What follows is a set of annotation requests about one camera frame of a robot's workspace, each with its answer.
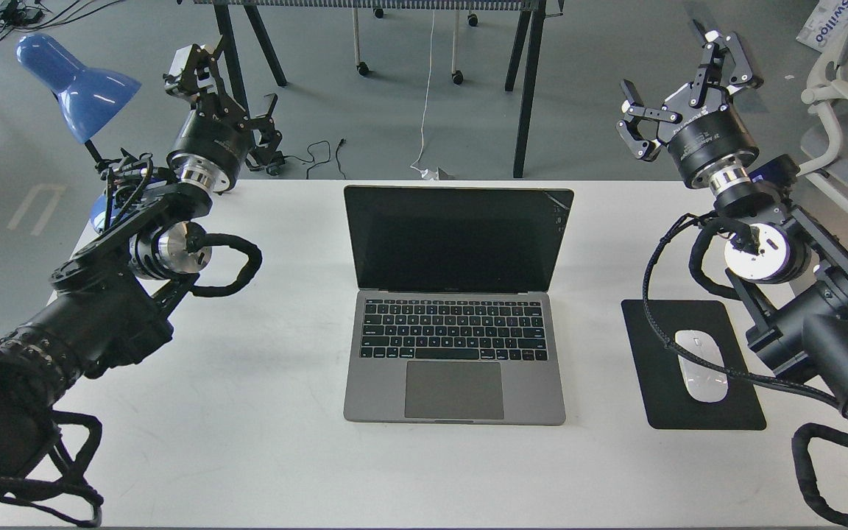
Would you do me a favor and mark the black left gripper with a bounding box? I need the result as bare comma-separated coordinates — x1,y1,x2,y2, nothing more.
163,39,285,194

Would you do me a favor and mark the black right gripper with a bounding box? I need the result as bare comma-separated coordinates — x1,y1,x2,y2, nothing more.
616,28,763,190

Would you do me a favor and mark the grey laptop computer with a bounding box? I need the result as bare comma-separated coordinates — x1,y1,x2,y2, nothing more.
344,185,574,425

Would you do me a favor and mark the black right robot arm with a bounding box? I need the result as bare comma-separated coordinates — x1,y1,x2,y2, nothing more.
616,21,848,528

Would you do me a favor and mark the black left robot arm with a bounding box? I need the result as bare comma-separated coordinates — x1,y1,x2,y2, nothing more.
0,44,280,528

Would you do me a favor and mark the white wheeled stand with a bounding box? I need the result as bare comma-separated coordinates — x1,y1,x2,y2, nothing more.
350,7,481,85

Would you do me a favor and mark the blue desk lamp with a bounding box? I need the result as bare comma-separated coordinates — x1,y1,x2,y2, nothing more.
15,32,143,233

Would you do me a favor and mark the white printed cardboard box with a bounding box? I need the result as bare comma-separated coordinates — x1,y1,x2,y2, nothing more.
796,1,848,53

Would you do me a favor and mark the black framed background table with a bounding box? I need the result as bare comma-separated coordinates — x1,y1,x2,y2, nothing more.
188,0,566,180

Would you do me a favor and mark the white computer mouse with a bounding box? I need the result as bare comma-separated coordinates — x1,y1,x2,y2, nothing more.
674,330,728,403

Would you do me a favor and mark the black mouse pad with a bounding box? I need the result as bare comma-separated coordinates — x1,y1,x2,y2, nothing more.
621,300,766,431

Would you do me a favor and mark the white hanging power cable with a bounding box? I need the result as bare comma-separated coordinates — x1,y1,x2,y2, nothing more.
409,9,457,182

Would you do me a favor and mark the black cable bundle on floor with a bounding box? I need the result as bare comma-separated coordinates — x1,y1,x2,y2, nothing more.
0,0,123,68

